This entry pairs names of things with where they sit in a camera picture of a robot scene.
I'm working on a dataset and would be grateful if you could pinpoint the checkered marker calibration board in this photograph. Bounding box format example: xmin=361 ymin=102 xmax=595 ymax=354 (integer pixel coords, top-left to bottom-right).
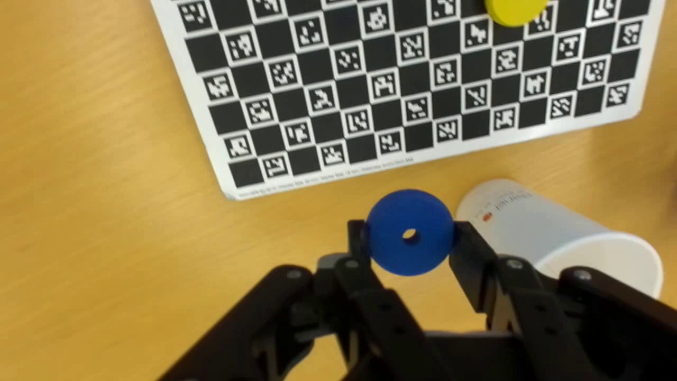
xmin=151 ymin=0 xmax=666 ymax=199

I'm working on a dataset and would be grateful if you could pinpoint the round blue block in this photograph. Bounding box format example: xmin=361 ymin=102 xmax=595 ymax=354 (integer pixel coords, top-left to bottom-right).
xmin=366 ymin=189 xmax=455 ymax=276

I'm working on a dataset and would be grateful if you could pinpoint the white paper cup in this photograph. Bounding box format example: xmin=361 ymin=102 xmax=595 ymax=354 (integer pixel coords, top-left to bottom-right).
xmin=456 ymin=178 xmax=665 ymax=298

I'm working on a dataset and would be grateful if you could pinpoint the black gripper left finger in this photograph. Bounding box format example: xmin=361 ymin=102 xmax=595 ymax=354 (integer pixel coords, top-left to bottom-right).
xmin=158 ymin=221 xmax=423 ymax=381

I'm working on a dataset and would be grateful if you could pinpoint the round yellow block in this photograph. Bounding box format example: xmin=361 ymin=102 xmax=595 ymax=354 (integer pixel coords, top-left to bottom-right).
xmin=485 ymin=0 xmax=547 ymax=28

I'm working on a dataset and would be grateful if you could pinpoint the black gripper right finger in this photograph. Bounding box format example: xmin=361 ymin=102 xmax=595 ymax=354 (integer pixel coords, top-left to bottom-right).
xmin=446 ymin=222 xmax=677 ymax=381

